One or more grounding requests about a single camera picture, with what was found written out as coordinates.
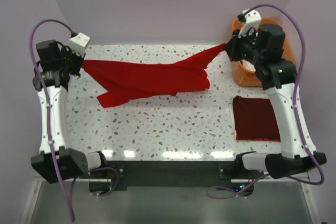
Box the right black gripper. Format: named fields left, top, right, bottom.
left=224, top=27, right=264, bottom=66

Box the bright red t shirt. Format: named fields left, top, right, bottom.
left=82, top=44, right=224, bottom=108

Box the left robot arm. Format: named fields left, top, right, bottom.
left=31, top=34, right=109, bottom=184

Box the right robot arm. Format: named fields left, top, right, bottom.
left=224, top=24, right=327, bottom=179

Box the white crumpled t shirt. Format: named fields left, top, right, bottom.
left=241, top=60, right=255, bottom=72

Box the orange plastic basket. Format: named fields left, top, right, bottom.
left=231, top=17, right=296, bottom=87

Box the white folded t shirt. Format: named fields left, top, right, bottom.
left=228, top=103, right=237, bottom=140

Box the dark red folded t shirt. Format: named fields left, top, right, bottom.
left=232, top=96, right=280, bottom=142

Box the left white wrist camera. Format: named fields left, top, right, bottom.
left=68, top=33, right=91, bottom=54

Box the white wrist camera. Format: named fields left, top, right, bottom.
left=237, top=9, right=262, bottom=38
left=68, top=33, right=91, bottom=54

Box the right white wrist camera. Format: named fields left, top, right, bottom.
left=237, top=9, right=262, bottom=38

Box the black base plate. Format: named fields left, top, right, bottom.
left=81, top=161, right=263, bottom=190

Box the aluminium rail frame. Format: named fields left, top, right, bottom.
left=19, top=140, right=321, bottom=224

